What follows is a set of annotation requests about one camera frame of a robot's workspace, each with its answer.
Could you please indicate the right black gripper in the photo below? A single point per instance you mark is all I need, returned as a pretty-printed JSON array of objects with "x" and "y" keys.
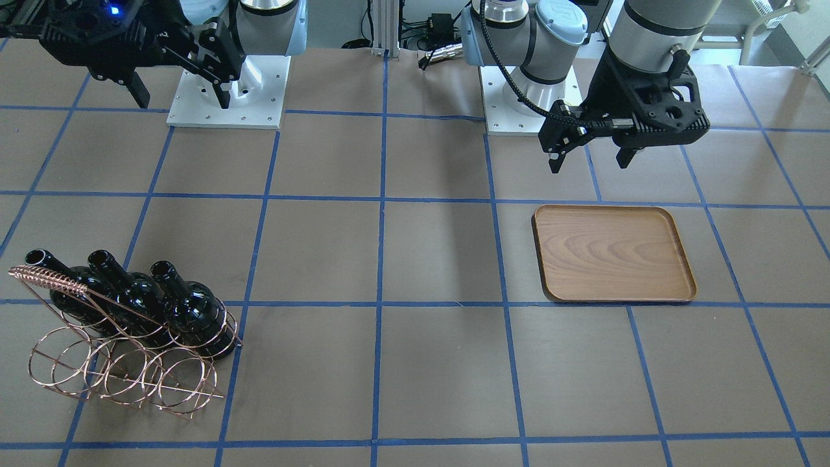
[{"x": 170, "y": 34}]

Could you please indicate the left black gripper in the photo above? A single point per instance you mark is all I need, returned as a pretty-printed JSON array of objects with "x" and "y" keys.
[{"x": 606, "y": 87}]

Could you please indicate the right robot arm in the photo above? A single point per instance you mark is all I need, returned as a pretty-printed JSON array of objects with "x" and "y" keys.
[{"x": 267, "y": 28}]

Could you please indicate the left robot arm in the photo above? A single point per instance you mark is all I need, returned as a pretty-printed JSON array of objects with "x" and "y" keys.
[{"x": 534, "y": 46}]

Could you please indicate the wooden tray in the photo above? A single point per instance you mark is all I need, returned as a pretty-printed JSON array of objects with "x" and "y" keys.
[{"x": 611, "y": 253}]

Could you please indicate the aluminium frame post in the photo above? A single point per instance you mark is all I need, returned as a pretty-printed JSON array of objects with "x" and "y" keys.
[{"x": 385, "y": 28}]

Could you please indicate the copper wire bottle basket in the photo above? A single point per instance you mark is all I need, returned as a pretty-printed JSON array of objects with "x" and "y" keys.
[{"x": 73, "y": 362}]

